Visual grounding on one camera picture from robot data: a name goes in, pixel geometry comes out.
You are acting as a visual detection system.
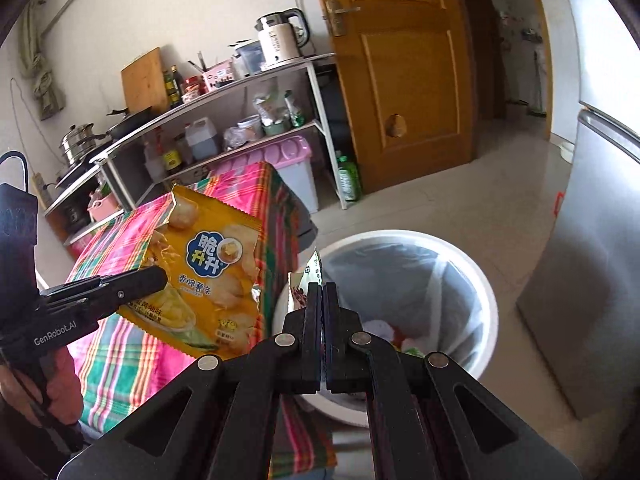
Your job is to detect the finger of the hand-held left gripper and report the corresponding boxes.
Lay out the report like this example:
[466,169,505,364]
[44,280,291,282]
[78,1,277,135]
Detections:
[37,266,168,322]

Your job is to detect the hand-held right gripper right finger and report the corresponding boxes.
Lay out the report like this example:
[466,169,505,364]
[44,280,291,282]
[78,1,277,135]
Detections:
[322,282,583,480]

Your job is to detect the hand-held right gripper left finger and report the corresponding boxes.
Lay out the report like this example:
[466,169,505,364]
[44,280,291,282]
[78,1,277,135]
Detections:
[62,282,323,480]

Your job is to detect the white printed wrapper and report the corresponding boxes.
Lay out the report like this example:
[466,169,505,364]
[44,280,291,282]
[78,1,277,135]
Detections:
[287,246,327,311]

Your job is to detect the yellow chips bag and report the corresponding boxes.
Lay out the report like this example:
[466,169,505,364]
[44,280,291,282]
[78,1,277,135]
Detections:
[116,183,263,359]

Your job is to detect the translucent bin liner bag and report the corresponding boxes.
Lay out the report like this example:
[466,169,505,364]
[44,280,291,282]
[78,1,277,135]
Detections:
[295,242,486,376]

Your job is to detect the white plastic bin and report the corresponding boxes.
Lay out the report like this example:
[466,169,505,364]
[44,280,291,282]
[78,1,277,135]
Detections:
[272,230,500,428]

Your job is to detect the person's left hand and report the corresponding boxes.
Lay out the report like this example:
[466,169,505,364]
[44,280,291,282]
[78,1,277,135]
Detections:
[0,347,85,431]

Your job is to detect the pink green plaid cloth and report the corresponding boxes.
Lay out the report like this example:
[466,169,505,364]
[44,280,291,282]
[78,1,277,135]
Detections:
[65,160,338,480]

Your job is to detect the pink plastic basket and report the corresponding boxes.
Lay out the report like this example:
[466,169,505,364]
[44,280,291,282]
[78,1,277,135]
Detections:
[87,191,121,222]

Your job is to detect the black pot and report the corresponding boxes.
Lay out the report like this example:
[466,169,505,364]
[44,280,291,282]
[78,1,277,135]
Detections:
[60,202,91,228]

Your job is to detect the clear bottle red cap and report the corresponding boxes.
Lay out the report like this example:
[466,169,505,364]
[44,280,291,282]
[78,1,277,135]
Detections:
[144,140,166,183]

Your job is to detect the black induction cooker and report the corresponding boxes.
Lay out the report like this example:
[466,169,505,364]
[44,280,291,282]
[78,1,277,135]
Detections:
[54,160,101,188]

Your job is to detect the yellowed power strip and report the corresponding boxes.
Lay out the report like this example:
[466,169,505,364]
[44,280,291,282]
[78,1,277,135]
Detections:
[31,172,48,211]

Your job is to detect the yellow label oil bottle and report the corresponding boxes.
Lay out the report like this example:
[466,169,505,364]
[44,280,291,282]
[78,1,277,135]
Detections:
[161,132,183,176]

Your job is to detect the steel steamer pot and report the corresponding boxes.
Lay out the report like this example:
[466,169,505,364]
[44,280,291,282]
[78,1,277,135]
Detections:
[59,122,106,166]

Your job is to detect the plastic jug dark liquid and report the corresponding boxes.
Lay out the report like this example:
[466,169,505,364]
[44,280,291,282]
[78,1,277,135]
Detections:
[184,117,219,161]

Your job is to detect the black frying pan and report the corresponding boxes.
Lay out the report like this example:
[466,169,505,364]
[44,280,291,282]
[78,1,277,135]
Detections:
[105,106,156,141]

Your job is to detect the green plastic bottle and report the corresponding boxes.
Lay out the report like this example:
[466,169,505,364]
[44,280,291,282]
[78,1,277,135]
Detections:
[336,151,362,204]

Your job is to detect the storage box pink lid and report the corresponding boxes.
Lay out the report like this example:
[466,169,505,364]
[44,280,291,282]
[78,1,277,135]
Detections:
[207,135,321,213]

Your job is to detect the crumpled clear plastic bag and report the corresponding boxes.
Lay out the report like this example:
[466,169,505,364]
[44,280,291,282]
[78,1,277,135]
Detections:
[222,126,251,151]

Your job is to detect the white plastic tub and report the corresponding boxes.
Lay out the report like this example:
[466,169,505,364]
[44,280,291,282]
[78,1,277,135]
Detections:
[237,114,263,138]

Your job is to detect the wooden cutting board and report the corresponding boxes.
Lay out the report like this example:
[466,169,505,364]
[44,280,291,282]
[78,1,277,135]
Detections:
[121,47,170,113]

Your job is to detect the hanging grey green cloth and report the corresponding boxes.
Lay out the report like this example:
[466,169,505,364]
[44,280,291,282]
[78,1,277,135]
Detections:
[20,0,68,121]

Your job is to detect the white green food bag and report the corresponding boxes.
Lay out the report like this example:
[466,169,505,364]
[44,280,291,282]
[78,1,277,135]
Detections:
[252,91,283,126]

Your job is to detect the pink utensil box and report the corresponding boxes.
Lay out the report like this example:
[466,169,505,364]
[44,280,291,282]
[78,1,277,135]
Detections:
[201,58,236,92]

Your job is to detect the white metal shelf rack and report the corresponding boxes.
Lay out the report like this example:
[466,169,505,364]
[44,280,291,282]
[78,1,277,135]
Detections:
[44,52,351,256]

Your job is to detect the green food packet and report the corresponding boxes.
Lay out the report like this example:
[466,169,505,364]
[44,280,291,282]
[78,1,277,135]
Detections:
[284,91,306,128]

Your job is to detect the clear plastic container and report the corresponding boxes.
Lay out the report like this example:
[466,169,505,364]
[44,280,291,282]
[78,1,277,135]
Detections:
[232,40,266,78]

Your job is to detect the silver refrigerator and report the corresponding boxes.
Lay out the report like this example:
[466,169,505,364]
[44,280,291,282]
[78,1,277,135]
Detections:
[515,0,640,421]

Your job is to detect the wooden door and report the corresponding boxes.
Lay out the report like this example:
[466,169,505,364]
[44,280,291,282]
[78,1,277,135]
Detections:
[307,0,476,195]

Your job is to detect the white electric kettle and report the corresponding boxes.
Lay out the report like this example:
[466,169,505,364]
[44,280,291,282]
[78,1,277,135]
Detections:
[255,8,311,68]

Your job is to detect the metal door handle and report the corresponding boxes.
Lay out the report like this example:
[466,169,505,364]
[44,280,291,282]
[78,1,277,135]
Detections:
[324,0,362,37]

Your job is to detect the wooden door frame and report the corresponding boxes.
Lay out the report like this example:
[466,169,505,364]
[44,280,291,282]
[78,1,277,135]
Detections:
[452,0,507,122]
[522,0,558,133]

